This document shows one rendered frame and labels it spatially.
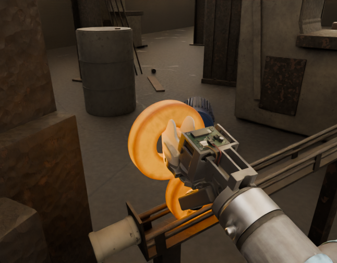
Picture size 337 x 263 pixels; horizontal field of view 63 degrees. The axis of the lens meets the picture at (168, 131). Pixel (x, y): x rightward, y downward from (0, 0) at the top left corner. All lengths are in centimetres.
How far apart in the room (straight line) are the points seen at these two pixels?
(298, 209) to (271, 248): 151
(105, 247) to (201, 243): 98
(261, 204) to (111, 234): 31
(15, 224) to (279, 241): 36
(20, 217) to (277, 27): 246
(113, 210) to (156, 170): 120
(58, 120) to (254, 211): 43
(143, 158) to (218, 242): 107
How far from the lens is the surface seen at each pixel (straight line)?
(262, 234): 35
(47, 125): 60
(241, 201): 37
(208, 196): 41
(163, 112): 49
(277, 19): 266
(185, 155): 42
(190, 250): 147
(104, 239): 57
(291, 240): 35
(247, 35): 277
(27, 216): 49
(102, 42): 285
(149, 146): 50
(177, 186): 57
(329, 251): 51
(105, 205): 175
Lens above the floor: 109
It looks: 25 degrees down
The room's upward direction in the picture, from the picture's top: straight up
